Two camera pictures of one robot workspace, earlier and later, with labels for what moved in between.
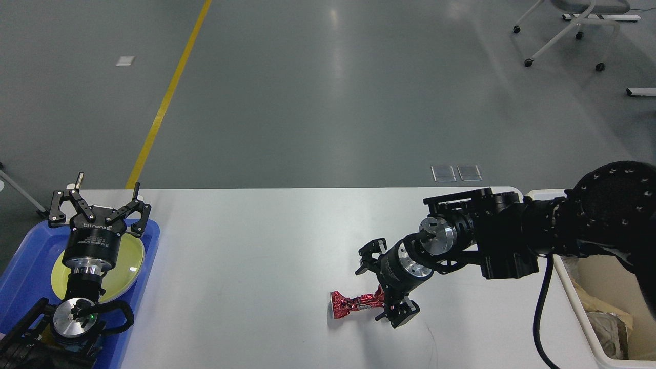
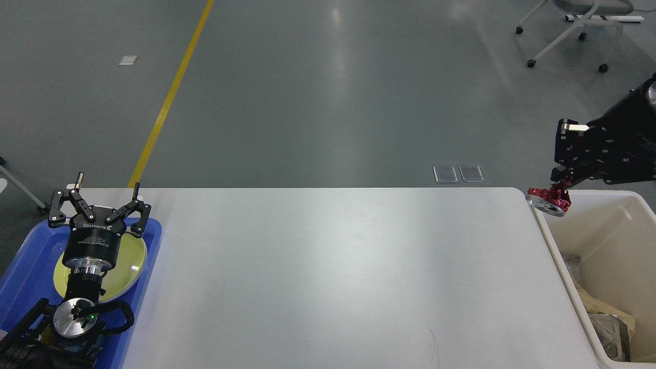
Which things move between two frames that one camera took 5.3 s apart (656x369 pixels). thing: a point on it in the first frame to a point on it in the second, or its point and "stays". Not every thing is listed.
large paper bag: [593, 304] stays
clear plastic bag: [611, 331] stays
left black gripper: [95, 245] stays
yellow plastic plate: [118, 280] stays
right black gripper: [398, 272] to [622, 140]
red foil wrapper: [341, 305] to [554, 200]
